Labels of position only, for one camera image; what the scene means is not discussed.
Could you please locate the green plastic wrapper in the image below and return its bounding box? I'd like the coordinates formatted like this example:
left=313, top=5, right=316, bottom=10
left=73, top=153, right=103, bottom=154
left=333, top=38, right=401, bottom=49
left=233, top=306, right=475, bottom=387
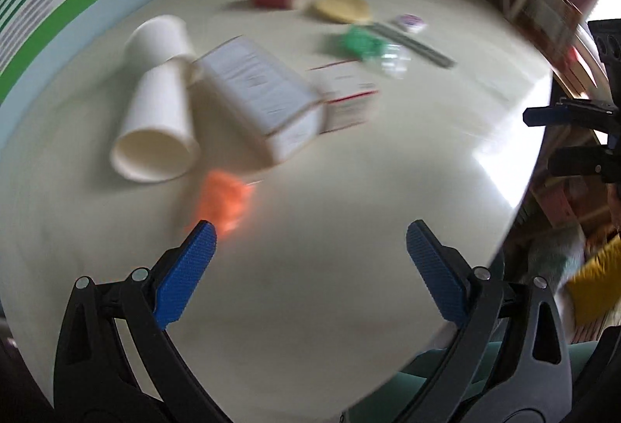
left=335, top=26, right=386, bottom=62

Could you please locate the yellow round lid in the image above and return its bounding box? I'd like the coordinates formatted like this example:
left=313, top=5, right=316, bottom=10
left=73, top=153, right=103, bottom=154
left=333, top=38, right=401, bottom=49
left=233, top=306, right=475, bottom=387
left=310, top=0, right=372, bottom=24

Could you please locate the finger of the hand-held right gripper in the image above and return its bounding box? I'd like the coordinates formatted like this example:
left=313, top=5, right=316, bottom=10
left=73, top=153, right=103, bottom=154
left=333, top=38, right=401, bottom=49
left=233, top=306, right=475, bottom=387
left=523, top=97, right=621, bottom=135
left=548, top=146, right=621, bottom=184

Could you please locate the small white red box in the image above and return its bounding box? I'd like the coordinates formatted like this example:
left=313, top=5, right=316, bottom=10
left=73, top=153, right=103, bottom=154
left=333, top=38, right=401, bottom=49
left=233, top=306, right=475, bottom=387
left=308, top=61, right=382, bottom=132

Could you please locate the pink cardboard box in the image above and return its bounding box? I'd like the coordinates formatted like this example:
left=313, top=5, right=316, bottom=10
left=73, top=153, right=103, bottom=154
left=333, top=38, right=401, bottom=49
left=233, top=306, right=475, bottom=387
left=534, top=178, right=605, bottom=232

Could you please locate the teal seat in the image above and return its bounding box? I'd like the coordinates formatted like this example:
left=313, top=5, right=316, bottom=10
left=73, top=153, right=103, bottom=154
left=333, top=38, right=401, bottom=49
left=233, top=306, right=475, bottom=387
left=349, top=336, right=607, bottom=423

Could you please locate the large white carton box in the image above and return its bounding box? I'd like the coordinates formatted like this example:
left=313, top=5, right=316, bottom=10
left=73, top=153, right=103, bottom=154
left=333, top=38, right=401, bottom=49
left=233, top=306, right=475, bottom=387
left=196, top=36, right=325, bottom=166

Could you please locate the clear plastic wrapper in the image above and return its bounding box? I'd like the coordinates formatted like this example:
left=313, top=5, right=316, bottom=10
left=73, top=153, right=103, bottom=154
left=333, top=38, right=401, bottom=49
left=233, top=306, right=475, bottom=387
left=373, top=43, right=413, bottom=78

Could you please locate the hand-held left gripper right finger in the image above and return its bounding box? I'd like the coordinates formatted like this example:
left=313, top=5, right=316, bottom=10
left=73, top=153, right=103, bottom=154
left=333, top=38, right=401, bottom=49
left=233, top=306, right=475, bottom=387
left=393, top=220, right=573, bottom=423

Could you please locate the yellow cushion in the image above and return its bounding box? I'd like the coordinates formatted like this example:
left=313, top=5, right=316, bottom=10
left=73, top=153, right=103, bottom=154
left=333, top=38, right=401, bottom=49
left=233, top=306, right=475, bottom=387
left=565, top=236, right=621, bottom=327

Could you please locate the white paper cup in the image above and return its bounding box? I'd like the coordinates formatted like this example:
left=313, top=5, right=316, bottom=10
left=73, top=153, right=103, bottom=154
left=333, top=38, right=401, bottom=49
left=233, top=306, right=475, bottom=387
left=110, top=56, right=202, bottom=184
left=123, top=14, right=197, bottom=74

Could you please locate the orange plastic wrapper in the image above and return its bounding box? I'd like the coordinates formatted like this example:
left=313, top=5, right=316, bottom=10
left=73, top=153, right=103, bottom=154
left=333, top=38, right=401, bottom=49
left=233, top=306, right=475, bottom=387
left=187, top=169, right=255, bottom=234

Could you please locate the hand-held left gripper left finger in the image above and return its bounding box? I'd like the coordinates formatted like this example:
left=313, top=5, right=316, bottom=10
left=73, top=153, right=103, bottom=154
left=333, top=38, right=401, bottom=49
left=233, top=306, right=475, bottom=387
left=53, top=220, right=229, bottom=423

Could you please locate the grey flat strip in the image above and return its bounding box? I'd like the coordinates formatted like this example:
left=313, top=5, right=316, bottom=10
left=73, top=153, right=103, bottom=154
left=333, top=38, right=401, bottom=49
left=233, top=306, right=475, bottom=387
left=369, top=22, right=457, bottom=69

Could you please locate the small white purple packet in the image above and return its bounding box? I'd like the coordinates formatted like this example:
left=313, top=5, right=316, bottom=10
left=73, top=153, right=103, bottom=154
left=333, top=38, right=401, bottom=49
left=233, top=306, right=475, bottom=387
left=392, top=14, right=428, bottom=34

